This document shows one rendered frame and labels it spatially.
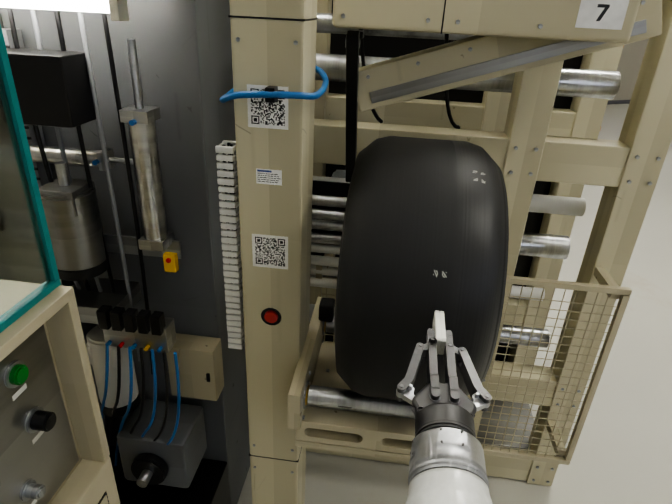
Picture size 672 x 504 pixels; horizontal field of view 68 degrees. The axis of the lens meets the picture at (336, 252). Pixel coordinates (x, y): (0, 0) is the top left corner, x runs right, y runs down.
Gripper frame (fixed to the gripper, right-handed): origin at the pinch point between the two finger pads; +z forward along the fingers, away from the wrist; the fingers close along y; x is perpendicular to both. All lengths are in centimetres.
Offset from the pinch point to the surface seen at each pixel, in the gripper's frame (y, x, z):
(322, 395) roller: 19.9, 33.1, 12.0
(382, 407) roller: 6.7, 33.8, 11.3
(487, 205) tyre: -6.9, -13.7, 17.6
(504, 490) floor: -47, 132, 57
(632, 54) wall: -464, 177, 1089
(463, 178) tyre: -2.8, -16.2, 22.1
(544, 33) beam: -19, -34, 55
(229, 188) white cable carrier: 41.1, -8.2, 25.8
